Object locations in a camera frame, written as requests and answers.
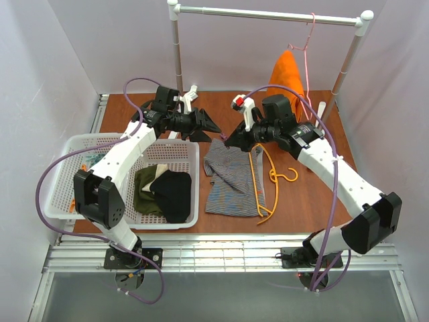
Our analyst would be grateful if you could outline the purple clothespin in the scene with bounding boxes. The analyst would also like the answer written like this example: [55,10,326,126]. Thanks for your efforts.
[220,133,229,141]

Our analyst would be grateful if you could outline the yellow plastic hanger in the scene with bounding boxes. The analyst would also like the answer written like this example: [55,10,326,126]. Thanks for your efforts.
[248,143,299,225]

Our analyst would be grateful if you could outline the grey striped underwear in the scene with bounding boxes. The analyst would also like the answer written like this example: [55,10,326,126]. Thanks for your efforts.
[203,139,265,217]

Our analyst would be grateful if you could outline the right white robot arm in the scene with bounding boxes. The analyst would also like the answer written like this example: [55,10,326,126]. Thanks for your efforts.
[225,94,402,265]

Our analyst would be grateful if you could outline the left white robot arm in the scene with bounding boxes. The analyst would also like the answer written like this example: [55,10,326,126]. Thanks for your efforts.
[73,85,220,252]

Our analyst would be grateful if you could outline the white laundry basket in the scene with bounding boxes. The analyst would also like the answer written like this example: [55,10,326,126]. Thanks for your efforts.
[118,139,200,231]

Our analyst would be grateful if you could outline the cream garment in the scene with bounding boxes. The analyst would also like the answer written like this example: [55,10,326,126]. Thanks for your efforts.
[140,164,168,192]

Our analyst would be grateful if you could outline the black garment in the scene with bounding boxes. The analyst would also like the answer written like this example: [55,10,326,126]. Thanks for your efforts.
[150,170,192,223]

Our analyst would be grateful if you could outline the orange towel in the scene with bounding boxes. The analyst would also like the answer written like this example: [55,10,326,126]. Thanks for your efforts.
[267,50,304,121]

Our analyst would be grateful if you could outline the olive green garment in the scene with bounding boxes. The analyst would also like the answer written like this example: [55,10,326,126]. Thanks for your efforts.
[133,164,162,217]

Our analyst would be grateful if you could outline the teal clothespin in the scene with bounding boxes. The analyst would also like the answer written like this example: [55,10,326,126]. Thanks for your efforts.
[85,154,105,164]

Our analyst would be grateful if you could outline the white clothespin basket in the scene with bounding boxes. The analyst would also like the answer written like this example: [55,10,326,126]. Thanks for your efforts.
[44,133,131,221]

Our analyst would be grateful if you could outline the silver clothes rack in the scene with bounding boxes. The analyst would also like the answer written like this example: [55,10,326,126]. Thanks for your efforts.
[164,0,374,142]

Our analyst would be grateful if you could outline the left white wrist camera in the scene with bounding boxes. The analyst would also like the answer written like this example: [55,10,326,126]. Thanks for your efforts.
[178,86,198,115]

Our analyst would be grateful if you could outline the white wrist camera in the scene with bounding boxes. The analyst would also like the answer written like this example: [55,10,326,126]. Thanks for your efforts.
[178,86,198,115]
[231,95,255,132]

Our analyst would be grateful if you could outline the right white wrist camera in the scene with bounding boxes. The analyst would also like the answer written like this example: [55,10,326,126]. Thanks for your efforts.
[231,95,255,132]

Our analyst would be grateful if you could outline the pink wire hanger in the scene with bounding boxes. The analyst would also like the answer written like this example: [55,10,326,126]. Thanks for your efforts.
[288,12,316,107]

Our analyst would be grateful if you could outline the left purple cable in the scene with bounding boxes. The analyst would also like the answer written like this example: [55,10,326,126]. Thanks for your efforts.
[36,78,165,305]

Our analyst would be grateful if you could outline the purple cable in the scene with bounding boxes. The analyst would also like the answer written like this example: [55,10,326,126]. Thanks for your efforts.
[36,78,165,305]
[244,85,352,292]

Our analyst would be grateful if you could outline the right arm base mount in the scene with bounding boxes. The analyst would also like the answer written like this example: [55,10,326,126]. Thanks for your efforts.
[274,247,343,268]

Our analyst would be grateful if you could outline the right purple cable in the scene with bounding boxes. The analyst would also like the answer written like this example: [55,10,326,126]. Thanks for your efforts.
[244,85,352,292]

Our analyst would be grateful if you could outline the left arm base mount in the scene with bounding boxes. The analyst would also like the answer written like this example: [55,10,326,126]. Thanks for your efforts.
[103,248,163,270]

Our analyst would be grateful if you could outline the aluminium rail frame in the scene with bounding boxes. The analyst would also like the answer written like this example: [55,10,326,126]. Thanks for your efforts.
[27,93,420,322]

